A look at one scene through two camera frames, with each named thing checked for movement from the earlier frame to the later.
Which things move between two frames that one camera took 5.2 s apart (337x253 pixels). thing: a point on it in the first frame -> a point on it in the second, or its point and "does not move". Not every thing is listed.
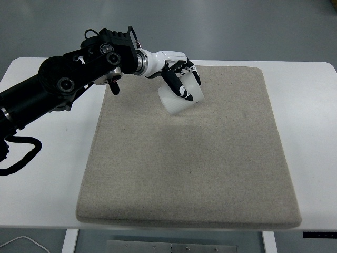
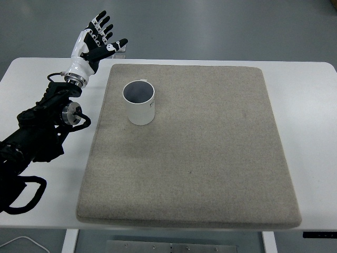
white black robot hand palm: x=150 y=64 -> x=86 y=41
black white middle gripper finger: x=189 y=66 -> x=98 y=27
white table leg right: x=269 y=241 does not move
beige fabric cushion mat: x=220 y=162 does not move
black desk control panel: x=324 y=235 does not move
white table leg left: x=69 y=244 does not move
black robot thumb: x=176 y=85 -> x=103 y=50
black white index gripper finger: x=197 y=77 -> x=96 y=20
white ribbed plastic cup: x=174 y=103 -> x=139 y=96
